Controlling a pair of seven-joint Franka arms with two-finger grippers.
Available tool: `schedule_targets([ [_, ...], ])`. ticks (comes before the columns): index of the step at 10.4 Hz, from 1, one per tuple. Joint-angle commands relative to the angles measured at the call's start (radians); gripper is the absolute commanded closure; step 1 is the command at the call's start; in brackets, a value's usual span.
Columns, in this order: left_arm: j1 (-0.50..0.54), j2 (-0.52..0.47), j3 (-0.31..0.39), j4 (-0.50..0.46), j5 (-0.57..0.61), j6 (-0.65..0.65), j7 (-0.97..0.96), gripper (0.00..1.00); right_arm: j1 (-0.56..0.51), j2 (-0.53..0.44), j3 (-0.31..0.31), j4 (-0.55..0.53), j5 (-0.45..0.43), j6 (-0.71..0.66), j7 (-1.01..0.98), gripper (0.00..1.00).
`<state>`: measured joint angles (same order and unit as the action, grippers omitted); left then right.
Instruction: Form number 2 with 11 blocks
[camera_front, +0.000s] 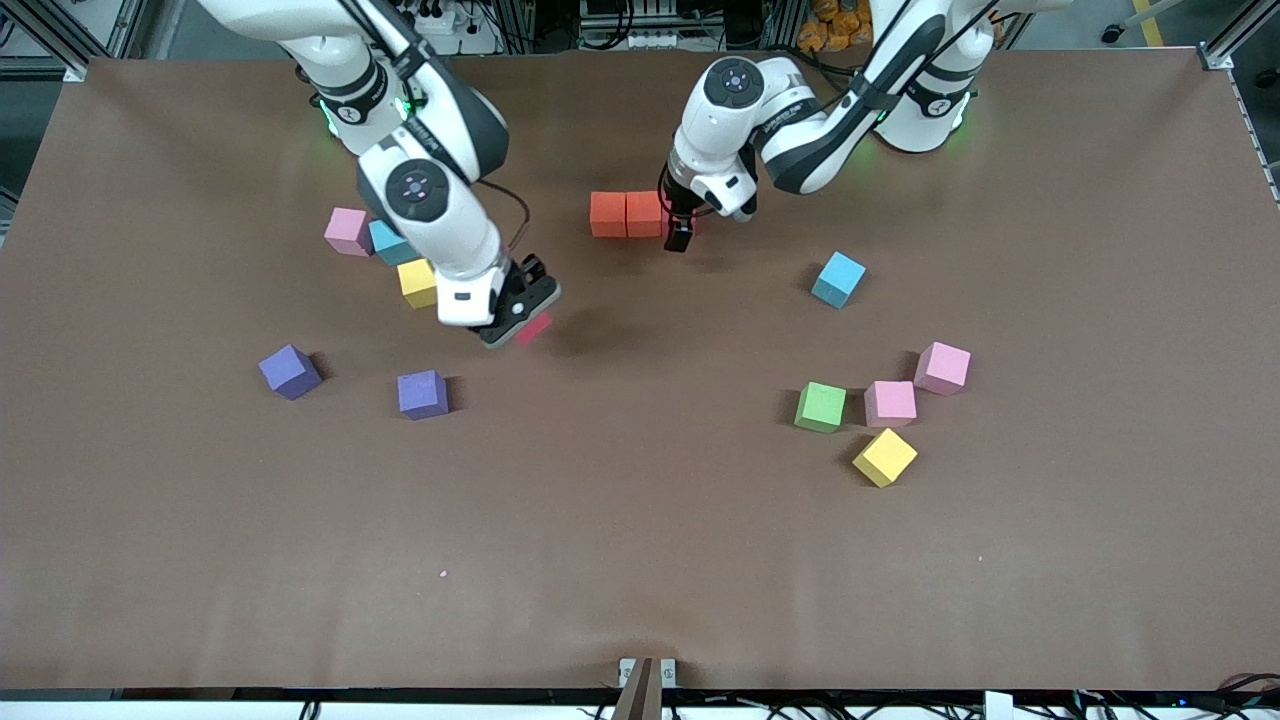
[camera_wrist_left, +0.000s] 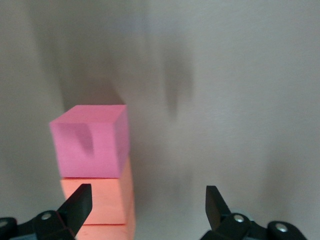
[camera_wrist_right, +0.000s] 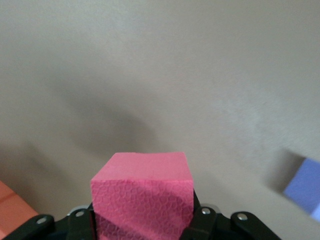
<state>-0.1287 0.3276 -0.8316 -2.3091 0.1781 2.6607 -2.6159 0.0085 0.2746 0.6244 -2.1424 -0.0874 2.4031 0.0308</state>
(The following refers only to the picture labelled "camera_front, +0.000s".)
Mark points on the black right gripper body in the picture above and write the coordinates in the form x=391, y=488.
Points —
x=524, y=283

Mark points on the orange foam cube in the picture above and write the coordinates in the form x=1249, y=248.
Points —
x=644, y=214
x=607, y=214

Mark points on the yellow foam cube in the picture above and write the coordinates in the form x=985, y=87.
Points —
x=885, y=456
x=415, y=285

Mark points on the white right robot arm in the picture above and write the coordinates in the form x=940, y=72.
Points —
x=420, y=190

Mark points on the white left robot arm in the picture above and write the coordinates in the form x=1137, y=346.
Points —
x=735, y=85

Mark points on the blue foam cube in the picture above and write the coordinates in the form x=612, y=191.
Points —
x=838, y=278
x=385, y=245

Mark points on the purple foam cube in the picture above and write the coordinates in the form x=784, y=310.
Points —
x=288, y=370
x=421, y=393

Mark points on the black equipment rack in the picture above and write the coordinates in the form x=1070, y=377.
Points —
x=740, y=20

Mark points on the pink foam cube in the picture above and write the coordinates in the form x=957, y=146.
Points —
x=346, y=230
x=942, y=367
x=890, y=402

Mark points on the green foam cube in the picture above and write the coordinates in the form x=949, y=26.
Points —
x=820, y=405

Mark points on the orange snack bag pile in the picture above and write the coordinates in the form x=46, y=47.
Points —
x=830, y=25

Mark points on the white power strip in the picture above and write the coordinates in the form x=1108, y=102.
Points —
x=475, y=42

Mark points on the brown paper table cover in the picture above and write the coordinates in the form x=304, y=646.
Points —
x=640, y=500

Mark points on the brown flat stick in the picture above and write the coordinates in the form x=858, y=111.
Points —
x=640, y=695

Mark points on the small white box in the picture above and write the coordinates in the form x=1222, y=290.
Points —
x=998, y=706

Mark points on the silver metal bracket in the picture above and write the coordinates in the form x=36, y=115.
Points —
x=666, y=672

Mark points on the aluminium frame profile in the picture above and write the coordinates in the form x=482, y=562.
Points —
x=1243, y=28
x=135, y=25

